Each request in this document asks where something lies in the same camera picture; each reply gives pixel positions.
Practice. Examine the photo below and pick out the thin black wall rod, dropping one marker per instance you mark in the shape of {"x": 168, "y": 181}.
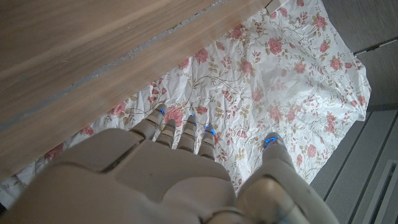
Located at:
{"x": 376, "y": 46}

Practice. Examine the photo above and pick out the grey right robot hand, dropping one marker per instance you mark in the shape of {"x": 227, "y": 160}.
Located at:
{"x": 140, "y": 186}

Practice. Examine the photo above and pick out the floral backdrop cloth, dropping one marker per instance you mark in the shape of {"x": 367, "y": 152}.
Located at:
{"x": 264, "y": 87}

